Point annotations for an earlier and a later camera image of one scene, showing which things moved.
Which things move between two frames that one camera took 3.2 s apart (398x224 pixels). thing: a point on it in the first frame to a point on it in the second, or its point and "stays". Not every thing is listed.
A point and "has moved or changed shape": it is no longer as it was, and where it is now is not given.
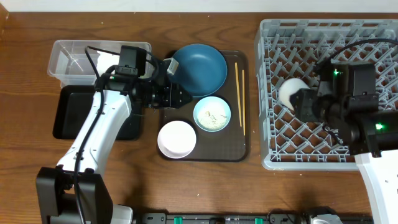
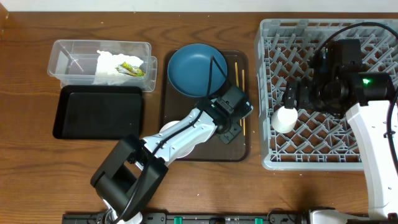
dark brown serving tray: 232,143 stays
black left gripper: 174,94 to 229,138
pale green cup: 286,85 has moved or changed shape
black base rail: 239,218 stays
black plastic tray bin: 73,106 stays
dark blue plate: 202,70 stays
